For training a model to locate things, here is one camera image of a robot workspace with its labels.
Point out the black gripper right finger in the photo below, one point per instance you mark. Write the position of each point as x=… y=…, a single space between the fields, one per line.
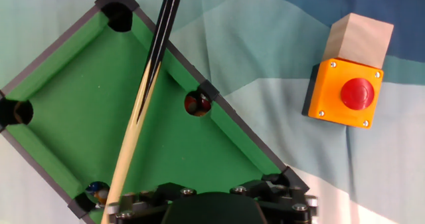
x=285 y=199

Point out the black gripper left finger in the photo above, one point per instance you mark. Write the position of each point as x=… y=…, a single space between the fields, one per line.
x=139 y=202

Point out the wooden pool cue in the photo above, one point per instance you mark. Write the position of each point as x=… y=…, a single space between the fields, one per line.
x=133 y=134

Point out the orange pool ball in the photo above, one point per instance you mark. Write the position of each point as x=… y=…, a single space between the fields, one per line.
x=102 y=196

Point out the blue pool ball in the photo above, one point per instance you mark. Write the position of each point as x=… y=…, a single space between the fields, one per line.
x=94 y=186

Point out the maroon pool ball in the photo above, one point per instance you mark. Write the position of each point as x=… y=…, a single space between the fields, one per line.
x=191 y=103

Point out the mini green pool table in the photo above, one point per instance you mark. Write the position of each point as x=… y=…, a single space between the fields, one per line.
x=83 y=101

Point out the red pool ball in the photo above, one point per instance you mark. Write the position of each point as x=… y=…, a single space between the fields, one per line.
x=205 y=103

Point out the orange emergency button box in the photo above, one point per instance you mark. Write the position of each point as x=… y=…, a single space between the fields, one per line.
x=327 y=91

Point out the blue white tablecloth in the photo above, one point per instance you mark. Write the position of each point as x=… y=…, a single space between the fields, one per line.
x=265 y=34

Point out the plain wooden block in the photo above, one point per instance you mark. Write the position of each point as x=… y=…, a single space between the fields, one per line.
x=355 y=41

